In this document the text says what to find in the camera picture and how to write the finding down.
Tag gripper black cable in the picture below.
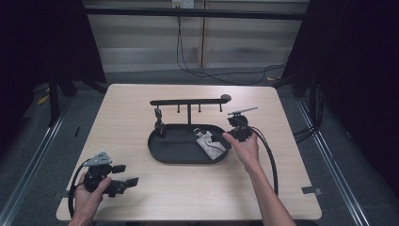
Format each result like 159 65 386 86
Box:
67 158 92 219
248 125 280 196

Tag person's left hand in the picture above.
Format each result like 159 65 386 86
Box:
70 171 113 223

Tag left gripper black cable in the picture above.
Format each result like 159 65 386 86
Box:
67 158 92 219

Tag black curtain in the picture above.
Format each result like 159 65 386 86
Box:
280 0 399 189
0 0 107 152

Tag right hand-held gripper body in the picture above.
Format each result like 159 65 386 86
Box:
227 105 259 143

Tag grey tape piece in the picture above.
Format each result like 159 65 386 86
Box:
300 186 323 196

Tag black horizontal frame bar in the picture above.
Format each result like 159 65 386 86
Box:
84 7 307 22

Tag black wall cable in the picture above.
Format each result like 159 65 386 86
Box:
175 14 287 87

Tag black stand leg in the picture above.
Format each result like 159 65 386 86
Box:
47 79 61 127

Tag grey patterned key case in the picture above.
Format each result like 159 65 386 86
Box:
193 127 228 161

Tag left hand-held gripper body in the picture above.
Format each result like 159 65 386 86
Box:
82 151 130 199

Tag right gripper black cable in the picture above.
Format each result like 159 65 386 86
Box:
248 125 280 196

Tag white power outlet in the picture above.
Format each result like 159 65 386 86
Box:
171 0 196 9

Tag black car key with keychain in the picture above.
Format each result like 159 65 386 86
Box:
152 105 168 139

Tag person's right hand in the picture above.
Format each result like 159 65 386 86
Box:
221 131 262 172

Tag black key rack with tray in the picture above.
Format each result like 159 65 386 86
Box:
147 93 233 165

